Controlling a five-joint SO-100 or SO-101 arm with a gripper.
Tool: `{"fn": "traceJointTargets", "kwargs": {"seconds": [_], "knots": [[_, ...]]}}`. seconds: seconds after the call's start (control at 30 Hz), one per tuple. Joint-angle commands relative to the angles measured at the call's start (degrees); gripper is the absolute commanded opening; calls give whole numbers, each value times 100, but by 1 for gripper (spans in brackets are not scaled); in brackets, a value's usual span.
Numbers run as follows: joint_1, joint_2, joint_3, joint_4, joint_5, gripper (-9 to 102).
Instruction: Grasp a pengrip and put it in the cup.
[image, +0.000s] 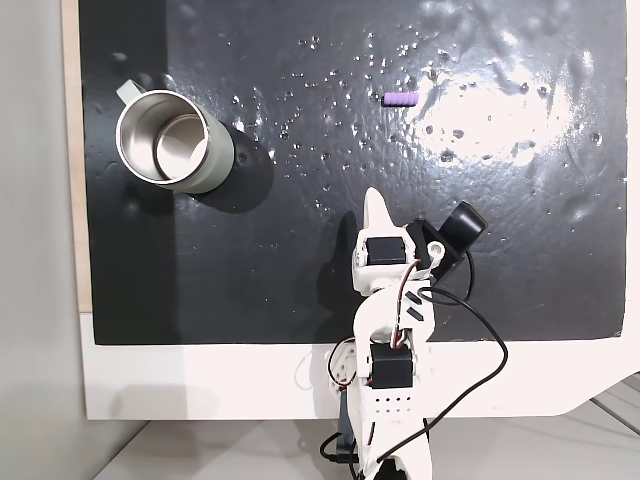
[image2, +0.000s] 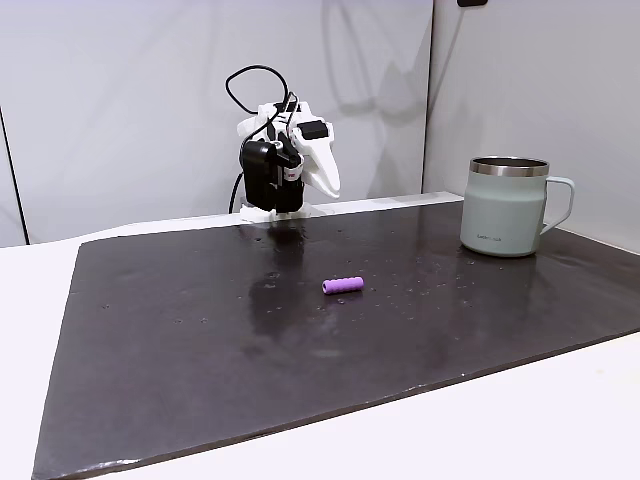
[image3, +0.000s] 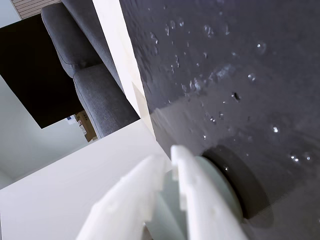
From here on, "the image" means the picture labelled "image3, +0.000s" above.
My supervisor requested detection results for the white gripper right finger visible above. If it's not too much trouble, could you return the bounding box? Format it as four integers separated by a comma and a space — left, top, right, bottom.
170, 144, 249, 240

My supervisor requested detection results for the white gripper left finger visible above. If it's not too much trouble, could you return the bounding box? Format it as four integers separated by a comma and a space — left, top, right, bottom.
75, 154, 168, 240

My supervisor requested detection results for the sage green cup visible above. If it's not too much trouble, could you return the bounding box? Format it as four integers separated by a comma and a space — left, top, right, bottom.
146, 155, 245, 240

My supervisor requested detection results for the brown cardboard box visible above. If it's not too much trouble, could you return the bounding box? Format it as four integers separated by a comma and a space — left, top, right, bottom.
74, 111, 98, 143

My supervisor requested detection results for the grey fabric sofa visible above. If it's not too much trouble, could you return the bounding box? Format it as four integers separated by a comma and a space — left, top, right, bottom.
41, 0, 141, 139

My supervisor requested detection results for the glossy black mat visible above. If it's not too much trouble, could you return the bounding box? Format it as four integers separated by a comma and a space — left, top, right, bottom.
119, 0, 320, 240

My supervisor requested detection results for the black flat panel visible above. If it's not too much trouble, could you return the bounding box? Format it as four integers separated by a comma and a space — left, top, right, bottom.
0, 13, 85, 130

